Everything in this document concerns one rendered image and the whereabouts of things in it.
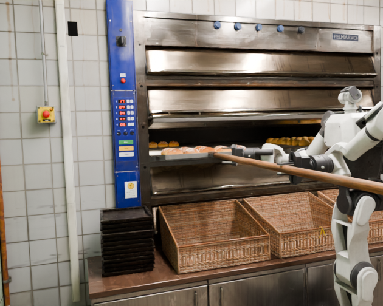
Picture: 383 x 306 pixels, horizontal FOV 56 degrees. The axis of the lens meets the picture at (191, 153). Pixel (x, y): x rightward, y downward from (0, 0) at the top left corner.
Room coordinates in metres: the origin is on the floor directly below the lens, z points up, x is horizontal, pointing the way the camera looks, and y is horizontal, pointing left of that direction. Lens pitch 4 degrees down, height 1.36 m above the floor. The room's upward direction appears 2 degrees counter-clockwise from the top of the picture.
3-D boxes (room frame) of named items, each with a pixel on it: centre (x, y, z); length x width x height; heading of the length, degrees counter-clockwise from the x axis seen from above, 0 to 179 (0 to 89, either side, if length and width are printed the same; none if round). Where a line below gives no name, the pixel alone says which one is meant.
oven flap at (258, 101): (2.59, -0.59, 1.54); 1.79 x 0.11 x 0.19; 107
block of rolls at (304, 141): (3.18, -1.01, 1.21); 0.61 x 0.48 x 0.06; 17
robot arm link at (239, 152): (2.02, -0.29, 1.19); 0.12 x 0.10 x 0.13; 72
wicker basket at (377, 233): (2.51, -1.26, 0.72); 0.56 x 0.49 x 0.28; 107
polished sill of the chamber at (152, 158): (2.61, -0.58, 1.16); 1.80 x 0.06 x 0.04; 107
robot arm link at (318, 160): (1.37, -0.44, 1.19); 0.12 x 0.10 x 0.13; 106
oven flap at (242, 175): (2.59, -0.59, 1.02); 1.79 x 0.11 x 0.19; 107
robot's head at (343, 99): (1.73, -0.76, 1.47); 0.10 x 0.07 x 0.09; 1
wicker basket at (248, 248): (2.16, -0.10, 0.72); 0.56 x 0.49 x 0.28; 107
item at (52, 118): (2.11, 0.84, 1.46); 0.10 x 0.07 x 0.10; 107
